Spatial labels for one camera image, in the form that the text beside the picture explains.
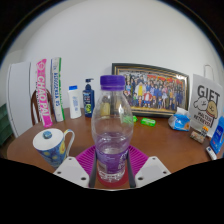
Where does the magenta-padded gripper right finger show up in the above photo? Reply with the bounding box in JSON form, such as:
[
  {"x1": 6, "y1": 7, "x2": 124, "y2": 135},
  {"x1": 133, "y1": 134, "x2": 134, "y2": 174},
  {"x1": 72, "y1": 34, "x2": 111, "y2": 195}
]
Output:
[{"x1": 127, "y1": 145, "x2": 172, "y2": 188}]

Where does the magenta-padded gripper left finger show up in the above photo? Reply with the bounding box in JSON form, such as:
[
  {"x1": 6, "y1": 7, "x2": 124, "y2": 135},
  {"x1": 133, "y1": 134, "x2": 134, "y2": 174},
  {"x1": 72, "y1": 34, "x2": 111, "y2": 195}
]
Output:
[{"x1": 53, "y1": 145, "x2": 98, "y2": 188}]

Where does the clear purple-capped water bottle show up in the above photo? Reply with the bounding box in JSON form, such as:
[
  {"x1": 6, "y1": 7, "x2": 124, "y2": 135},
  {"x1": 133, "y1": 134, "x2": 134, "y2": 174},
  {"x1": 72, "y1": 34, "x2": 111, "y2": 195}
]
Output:
[{"x1": 90, "y1": 74, "x2": 135, "y2": 184}]

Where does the white mug with blue print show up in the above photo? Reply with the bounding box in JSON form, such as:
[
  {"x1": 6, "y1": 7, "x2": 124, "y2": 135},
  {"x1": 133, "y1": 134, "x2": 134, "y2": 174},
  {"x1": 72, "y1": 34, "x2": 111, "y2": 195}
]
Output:
[{"x1": 32, "y1": 128, "x2": 76, "y2": 169}]

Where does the flat round red coaster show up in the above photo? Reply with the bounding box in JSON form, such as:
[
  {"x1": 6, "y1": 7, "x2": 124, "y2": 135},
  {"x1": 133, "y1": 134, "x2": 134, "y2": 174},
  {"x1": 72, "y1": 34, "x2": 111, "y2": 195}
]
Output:
[{"x1": 96, "y1": 164, "x2": 129, "y2": 188}]

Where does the blue tissue pack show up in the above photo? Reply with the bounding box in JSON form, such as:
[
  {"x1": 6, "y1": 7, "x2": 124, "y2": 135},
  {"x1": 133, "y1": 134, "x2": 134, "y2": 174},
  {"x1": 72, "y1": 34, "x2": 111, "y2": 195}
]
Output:
[{"x1": 167, "y1": 107, "x2": 192, "y2": 132}]

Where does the white remote control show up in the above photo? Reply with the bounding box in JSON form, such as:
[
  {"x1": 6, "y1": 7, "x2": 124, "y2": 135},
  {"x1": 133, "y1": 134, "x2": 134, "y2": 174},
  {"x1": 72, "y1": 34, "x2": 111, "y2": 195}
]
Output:
[{"x1": 205, "y1": 145, "x2": 218, "y2": 161}]

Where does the white bottle with blue cap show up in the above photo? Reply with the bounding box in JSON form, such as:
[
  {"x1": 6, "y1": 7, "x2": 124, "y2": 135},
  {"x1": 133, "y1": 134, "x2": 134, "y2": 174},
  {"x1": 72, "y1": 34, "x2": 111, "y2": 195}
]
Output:
[{"x1": 67, "y1": 85, "x2": 83, "y2": 120}]

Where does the dark blue pump bottle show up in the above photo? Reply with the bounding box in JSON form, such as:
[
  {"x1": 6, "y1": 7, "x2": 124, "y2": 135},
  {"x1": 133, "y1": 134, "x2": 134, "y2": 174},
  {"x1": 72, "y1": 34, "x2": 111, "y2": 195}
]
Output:
[{"x1": 82, "y1": 78, "x2": 96, "y2": 118}]

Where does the blue detergent bottle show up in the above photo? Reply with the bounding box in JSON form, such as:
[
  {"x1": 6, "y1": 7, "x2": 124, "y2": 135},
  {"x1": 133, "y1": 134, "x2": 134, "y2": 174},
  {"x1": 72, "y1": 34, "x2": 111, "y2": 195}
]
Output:
[{"x1": 209, "y1": 115, "x2": 224, "y2": 155}]

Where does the framed group photo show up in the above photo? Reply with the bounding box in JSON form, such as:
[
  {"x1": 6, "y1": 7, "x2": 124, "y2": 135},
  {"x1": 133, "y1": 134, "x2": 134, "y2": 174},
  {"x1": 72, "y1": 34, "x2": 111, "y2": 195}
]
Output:
[{"x1": 111, "y1": 62, "x2": 190, "y2": 118}]

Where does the white green shuttlecock tube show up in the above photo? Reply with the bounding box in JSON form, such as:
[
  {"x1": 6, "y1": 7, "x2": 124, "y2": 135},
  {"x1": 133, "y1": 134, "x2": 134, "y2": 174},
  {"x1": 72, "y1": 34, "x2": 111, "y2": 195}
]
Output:
[{"x1": 50, "y1": 57, "x2": 66, "y2": 123}]

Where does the pink shuttlecock tube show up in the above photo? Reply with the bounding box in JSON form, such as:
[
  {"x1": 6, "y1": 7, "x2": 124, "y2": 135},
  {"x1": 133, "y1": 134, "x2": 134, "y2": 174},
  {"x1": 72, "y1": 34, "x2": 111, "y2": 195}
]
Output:
[{"x1": 35, "y1": 58, "x2": 54, "y2": 129}]

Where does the green plastic crate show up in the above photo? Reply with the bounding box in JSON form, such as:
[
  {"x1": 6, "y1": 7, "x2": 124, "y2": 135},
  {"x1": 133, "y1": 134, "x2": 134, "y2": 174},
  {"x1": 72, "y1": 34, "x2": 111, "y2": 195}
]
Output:
[{"x1": 0, "y1": 103, "x2": 9, "y2": 146}]

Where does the white refrigerator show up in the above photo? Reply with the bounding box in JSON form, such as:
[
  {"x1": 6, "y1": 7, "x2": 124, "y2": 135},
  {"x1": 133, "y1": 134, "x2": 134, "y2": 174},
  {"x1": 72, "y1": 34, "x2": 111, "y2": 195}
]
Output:
[{"x1": 6, "y1": 61, "x2": 34, "y2": 138}]

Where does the white paper gift bag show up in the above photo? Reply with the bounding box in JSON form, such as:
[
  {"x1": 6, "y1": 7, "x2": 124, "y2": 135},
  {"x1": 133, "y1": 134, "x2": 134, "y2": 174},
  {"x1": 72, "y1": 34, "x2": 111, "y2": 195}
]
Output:
[{"x1": 188, "y1": 64, "x2": 224, "y2": 138}]

